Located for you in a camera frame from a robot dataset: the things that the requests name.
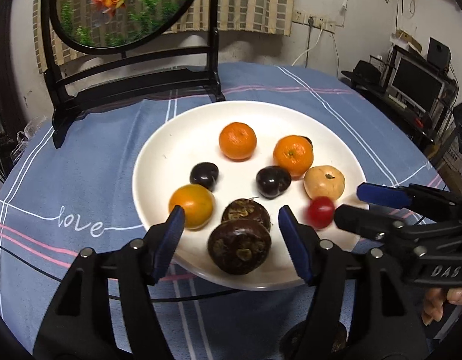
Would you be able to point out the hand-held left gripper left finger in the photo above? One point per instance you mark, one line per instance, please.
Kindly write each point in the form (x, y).
(170, 240)

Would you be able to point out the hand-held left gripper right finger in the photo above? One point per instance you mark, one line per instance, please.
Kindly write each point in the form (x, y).
(294, 240)

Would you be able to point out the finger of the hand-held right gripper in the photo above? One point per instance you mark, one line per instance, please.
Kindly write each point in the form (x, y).
(380, 195)
(362, 221)

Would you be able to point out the red cherry tomato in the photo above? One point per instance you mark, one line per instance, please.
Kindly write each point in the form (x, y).
(320, 212)

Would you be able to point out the yellow orange round fruit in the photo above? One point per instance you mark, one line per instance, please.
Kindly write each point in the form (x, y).
(191, 206)

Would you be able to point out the beige round fruit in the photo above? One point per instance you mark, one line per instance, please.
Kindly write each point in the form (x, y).
(324, 182)

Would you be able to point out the dark purple plum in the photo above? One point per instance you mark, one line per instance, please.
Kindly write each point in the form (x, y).
(273, 181)
(204, 175)

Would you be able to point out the white oval plate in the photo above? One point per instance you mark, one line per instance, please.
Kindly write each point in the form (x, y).
(178, 146)

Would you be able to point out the person's right hand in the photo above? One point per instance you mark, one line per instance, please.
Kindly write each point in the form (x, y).
(433, 303)

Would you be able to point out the black desk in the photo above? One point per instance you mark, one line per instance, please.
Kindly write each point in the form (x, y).
(380, 101)

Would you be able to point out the blue striped tablecloth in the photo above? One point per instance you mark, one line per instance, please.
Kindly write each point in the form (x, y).
(103, 150)

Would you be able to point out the computer monitor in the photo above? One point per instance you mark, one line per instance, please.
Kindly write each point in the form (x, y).
(416, 82)

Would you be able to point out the black hat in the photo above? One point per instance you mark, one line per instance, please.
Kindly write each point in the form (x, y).
(364, 71)

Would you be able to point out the black speaker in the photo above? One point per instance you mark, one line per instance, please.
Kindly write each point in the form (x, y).
(439, 52)

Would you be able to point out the round goldfish screen black stand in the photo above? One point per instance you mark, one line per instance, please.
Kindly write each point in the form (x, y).
(122, 78)

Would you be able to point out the beige checked curtain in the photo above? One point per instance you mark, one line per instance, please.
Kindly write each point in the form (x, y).
(246, 0)

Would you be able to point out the white wall outlet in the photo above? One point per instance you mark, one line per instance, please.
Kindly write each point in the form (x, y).
(300, 17)

